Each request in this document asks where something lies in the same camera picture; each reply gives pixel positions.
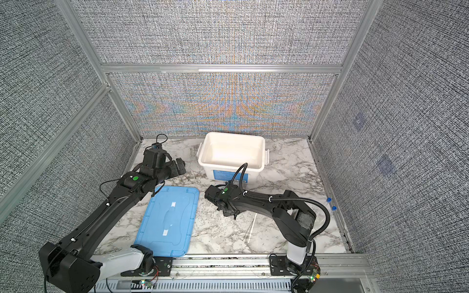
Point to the aluminium mounting rail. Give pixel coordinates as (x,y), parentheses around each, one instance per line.
(340,273)

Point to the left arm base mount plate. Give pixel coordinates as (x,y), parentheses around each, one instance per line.
(151,267)

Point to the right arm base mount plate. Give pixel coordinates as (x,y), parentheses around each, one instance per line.
(279,266)

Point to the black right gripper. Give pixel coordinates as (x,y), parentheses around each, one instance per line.
(225,215)

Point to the blue plastic bin lid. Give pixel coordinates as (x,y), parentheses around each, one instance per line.
(168,222)

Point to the clear glass stirring rod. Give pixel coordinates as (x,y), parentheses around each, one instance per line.
(251,229)

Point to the white plastic storage bin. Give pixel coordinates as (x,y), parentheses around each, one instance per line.
(221,154)

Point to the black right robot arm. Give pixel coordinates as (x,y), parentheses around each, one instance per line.
(293,217)

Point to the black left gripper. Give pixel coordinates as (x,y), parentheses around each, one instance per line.
(176,171)

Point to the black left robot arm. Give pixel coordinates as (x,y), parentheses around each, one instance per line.
(68,264)

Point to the blue capped test tube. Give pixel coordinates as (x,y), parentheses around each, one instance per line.
(333,211)
(328,206)

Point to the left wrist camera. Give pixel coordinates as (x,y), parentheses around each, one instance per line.
(154,159)

